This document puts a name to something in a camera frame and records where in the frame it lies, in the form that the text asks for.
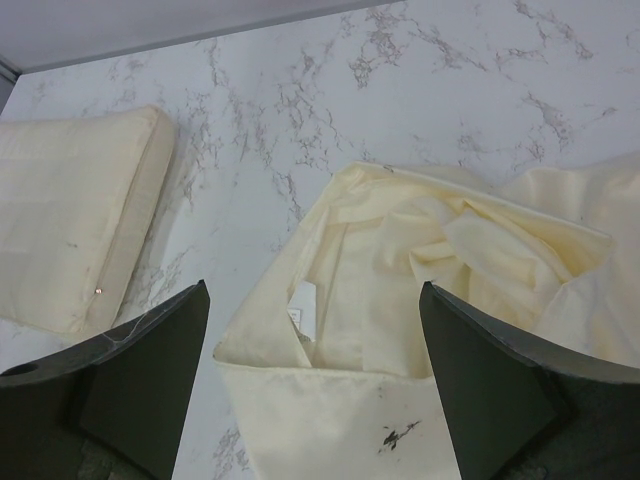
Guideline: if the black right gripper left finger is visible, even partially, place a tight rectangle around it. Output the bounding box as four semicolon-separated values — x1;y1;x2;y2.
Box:
1;281;209;479

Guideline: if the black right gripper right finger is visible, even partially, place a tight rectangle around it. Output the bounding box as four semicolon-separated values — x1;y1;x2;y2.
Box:
419;282;639;479

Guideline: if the cream satin pillowcase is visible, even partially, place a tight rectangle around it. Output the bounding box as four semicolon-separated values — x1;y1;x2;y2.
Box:
214;155;639;479

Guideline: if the cream pillow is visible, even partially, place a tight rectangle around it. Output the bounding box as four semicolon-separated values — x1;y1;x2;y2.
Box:
1;106;175;335

